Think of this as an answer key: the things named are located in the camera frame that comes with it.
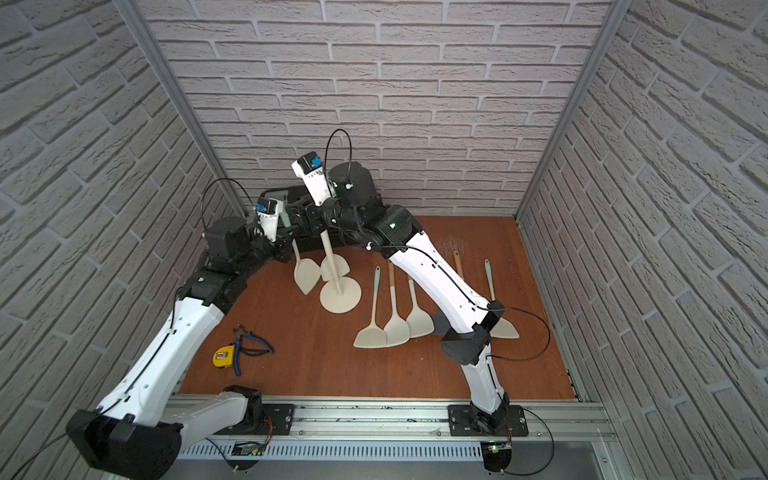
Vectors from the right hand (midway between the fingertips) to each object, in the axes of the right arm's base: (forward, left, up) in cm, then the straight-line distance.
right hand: (300, 203), depth 62 cm
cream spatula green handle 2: (+1, +5, -27) cm, 27 cm away
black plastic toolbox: (+34, +15, -27) cm, 45 cm away
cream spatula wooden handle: (-11, -20, -44) cm, 49 cm away
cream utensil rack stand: (+2, -1, -42) cm, 42 cm away
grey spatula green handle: (-11, -33, -41) cm, 54 cm away
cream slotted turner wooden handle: (-9, -27, -43) cm, 51 cm away
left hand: (+4, +4, -10) cm, 11 cm away
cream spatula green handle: (-12, -12, -43) cm, 46 cm away
